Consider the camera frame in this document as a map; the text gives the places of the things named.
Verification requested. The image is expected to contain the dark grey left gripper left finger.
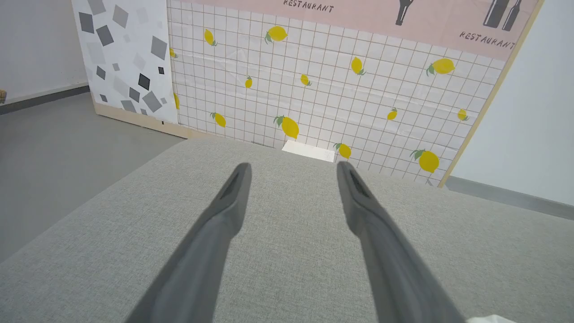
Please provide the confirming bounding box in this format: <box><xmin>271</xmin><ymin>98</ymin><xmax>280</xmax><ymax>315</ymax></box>
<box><xmin>125</xmin><ymin>162</ymin><xmax>253</xmax><ymax>323</ymax></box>

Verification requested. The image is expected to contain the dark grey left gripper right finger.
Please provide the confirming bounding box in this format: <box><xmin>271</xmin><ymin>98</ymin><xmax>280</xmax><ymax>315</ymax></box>
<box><xmin>336</xmin><ymin>161</ymin><xmax>468</xmax><ymax>323</ymax></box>

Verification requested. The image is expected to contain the blue and white hoodie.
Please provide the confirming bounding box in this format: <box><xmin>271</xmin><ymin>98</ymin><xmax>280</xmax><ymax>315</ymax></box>
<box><xmin>466</xmin><ymin>314</ymin><xmax>517</xmax><ymax>323</ymax></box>

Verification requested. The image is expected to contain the grey fabric sofa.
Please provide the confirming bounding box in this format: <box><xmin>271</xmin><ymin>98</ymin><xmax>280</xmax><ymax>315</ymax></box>
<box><xmin>0</xmin><ymin>137</ymin><xmax>574</xmax><ymax>323</ymax></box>

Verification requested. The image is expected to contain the white box pedestal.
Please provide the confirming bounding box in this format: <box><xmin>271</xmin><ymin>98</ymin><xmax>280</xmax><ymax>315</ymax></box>
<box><xmin>281</xmin><ymin>140</ymin><xmax>336</xmax><ymax>163</ymax></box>

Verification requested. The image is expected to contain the lemon print grid wall panel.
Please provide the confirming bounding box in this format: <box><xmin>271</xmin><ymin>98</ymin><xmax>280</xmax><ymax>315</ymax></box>
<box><xmin>166</xmin><ymin>0</ymin><xmax>546</xmax><ymax>188</ymax></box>

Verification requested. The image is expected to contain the grey terrazzo print wall panel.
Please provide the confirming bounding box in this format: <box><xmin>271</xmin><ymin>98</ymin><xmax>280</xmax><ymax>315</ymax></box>
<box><xmin>71</xmin><ymin>0</ymin><xmax>181</xmax><ymax>136</ymax></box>

